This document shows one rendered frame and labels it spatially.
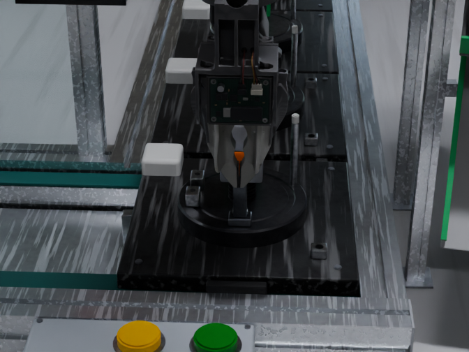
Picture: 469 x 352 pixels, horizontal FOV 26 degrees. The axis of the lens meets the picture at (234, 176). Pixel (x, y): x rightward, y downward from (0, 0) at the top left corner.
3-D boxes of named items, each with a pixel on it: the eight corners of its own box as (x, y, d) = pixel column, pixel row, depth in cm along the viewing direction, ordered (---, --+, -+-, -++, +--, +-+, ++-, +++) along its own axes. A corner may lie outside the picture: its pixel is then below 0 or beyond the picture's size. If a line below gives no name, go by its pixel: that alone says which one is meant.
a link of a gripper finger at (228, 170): (203, 210, 95) (202, 122, 90) (207, 179, 100) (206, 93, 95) (236, 211, 95) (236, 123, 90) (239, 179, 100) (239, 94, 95)
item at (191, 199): (199, 207, 108) (199, 195, 107) (185, 207, 108) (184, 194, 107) (200, 198, 109) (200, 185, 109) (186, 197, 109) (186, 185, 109)
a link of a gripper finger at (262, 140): (236, 211, 95) (236, 123, 90) (239, 179, 100) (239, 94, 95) (269, 212, 95) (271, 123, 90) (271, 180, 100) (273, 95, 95)
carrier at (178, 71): (345, 170, 123) (352, 75, 117) (148, 165, 124) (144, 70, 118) (338, 86, 144) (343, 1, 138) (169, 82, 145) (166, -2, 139)
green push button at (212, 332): (236, 367, 91) (236, 350, 90) (192, 366, 91) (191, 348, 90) (238, 339, 95) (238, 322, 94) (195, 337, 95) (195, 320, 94)
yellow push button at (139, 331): (158, 364, 91) (158, 347, 90) (114, 363, 92) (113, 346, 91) (163, 336, 95) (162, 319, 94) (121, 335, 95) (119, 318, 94)
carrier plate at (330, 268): (357, 296, 101) (359, 279, 100) (117, 289, 102) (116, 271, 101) (346, 176, 122) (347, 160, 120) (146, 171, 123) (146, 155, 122)
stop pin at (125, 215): (133, 246, 113) (132, 216, 111) (123, 246, 113) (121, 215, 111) (135, 239, 114) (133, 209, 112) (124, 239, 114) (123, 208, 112)
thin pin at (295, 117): (296, 185, 112) (299, 116, 107) (289, 185, 112) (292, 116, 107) (296, 181, 112) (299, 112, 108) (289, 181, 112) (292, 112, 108)
